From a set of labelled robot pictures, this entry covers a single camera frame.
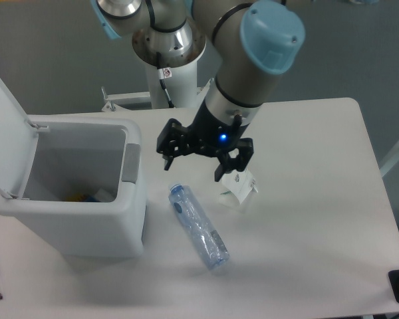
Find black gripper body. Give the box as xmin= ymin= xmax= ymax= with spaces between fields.
xmin=186 ymin=100 xmax=249 ymax=158

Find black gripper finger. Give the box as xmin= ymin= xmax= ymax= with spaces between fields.
xmin=214 ymin=138 xmax=254 ymax=182
xmin=156 ymin=118 xmax=195 ymax=171

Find white plastic trash can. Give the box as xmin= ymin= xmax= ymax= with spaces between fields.
xmin=0 ymin=78 xmax=147 ymax=258

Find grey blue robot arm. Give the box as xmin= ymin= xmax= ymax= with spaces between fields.
xmin=91 ymin=1 xmax=305 ymax=180

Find crumpled white paper packet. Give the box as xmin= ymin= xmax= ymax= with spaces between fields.
xmin=218 ymin=169 xmax=258 ymax=211

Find clear plastic water bottle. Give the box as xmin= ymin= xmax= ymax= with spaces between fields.
xmin=168 ymin=183 xmax=230 ymax=276

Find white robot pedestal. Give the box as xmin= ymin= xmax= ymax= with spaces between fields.
xmin=101 ymin=16 xmax=223 ymax=113

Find black cable with tag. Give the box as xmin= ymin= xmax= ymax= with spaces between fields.
xmin=155 ymin=51 xmax=176 ymax=109

